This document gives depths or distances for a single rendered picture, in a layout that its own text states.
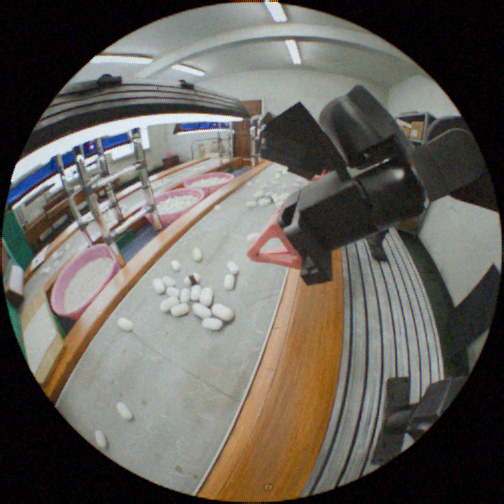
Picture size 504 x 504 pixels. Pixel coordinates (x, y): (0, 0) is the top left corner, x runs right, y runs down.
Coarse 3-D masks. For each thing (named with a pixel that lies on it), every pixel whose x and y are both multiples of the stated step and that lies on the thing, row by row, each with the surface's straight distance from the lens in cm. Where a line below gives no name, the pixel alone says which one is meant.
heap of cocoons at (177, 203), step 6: (168, 198) 82; (174, 198) 80; (180, 198) 79; (186, 198) 76; (192, 198) 75; (162, 204) 78; (168, 204) 76; (174, 204) 75; (180, 204) 72; (186, 204) 71; (162, 210) 70; (168, 210) 68; (174, 210) 67; (174, 216) 63; (168, 222) 62
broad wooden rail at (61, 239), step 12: (180, 168) 146; (156, 180) 129; (120, 192) 125; (132, 192) 117; (108, 204) 109; (84, 216) 113; (72, 228) 105; (60, 240) 102; (48, 252) 102; (24, 276) 108
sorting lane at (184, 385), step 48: (240, 192) 75; (288, 192) 78; (192, 240) 47; (240, 240) 44; (144, 288) 39; (192, 288) 34; (240, 288) 33; (96, 336) 40; (144, 336) 33; (192, 336) 29; (240, 336) 28; (96, 384) 38; (144, 384) 31; (192, 384) 27; (240, 384) 26; (144, 432) 31; (192, 432) 28; (192, 480) 31
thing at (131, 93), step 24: (72, 96) 23; (96, 96) 23; (120, 96) 23; (144, 96) 24; (168, 96) 28; (192, 96) 32; (216, 96) 41; (48, 120) 20; (72, 120) 19; (96, 120) 20; (120, 120) 22; (48, 144) 19
